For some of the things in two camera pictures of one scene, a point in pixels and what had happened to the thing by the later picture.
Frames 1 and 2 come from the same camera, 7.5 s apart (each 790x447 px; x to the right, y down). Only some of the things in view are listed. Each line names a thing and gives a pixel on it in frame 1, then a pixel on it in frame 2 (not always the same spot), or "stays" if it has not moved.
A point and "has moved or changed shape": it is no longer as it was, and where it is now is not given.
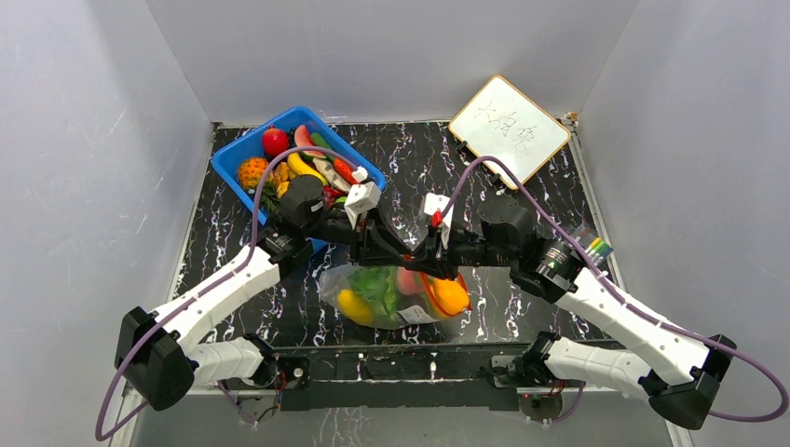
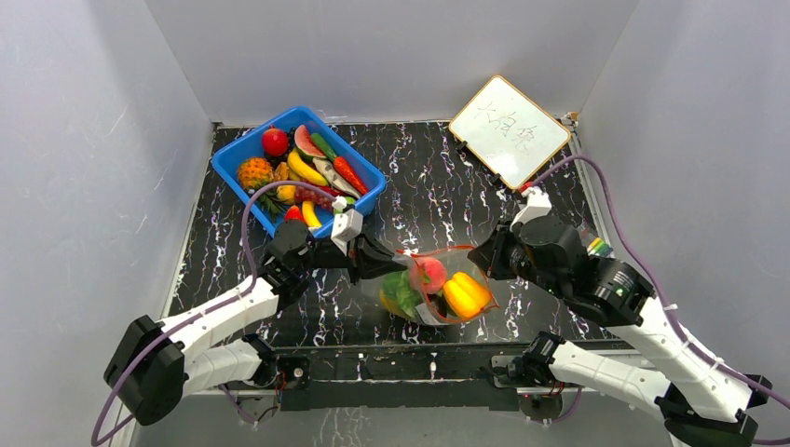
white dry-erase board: x=500 y=122 stays
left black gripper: x=372 y=246 → x=364 y=262
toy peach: x=409 y=281 has moved or changed shape
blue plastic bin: x=226 y=161 stays
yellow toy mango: x=354 y=306 → x=391 y=305
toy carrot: x=346 y=170 stays
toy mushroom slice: x=331 y=174 stays
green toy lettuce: x=379 y=288 → x=398 y=287
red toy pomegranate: x=275 y=142 stays
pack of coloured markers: x=597 y=250 stays
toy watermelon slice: x=303 y=138 stays
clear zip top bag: x=391 y=297 has moved or changed shape
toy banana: x=296 y=168 stays
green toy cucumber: x=318 y=141 stays
